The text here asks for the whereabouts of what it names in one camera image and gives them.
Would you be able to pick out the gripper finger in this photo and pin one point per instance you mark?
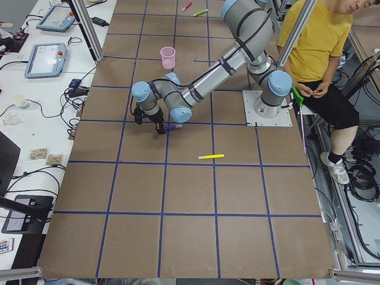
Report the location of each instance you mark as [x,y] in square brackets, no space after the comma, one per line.
[159,127]

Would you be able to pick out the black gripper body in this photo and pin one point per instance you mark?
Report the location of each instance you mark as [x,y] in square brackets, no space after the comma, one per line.
[157,118]

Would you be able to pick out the purple pen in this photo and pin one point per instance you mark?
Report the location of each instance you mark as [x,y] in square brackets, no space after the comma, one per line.
[169,127]

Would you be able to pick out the pink pen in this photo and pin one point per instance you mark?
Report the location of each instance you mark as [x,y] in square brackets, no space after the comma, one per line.
[187,6]

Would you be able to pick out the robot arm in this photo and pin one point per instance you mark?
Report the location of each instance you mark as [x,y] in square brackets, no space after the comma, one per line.
[251,29]

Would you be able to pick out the pink mesh cup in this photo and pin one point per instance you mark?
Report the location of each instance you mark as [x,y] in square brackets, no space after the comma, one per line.
[168,57]

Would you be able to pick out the yellow pen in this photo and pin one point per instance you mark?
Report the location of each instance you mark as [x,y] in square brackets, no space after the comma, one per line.
[211,156]

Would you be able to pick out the black power adapter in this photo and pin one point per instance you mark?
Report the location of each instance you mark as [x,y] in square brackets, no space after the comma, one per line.
[100,22]

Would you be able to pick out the green pen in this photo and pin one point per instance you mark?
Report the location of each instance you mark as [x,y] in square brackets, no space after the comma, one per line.
[197,14]

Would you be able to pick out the lower teach pendant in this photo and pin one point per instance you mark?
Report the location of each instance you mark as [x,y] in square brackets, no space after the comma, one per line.
[46,60]

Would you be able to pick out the teach pendant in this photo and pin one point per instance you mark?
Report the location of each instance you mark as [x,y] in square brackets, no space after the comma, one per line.
[58,18]
[46,60]

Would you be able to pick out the snack bag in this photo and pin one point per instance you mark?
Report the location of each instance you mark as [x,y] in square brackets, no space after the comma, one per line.
[38,153]

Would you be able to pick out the upper teach pendant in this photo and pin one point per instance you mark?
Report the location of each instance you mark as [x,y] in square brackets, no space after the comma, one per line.
[58,18]

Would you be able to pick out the person in yellow shirt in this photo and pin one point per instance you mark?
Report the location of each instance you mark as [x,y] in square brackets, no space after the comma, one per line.
[312,64]

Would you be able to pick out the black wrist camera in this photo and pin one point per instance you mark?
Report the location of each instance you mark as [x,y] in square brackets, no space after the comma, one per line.
[138,114]

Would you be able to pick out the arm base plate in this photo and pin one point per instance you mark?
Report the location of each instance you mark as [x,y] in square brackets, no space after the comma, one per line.
[257,113]

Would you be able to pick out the aluminium frame post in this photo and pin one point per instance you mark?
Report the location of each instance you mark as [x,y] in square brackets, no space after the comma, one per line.
[86,26]

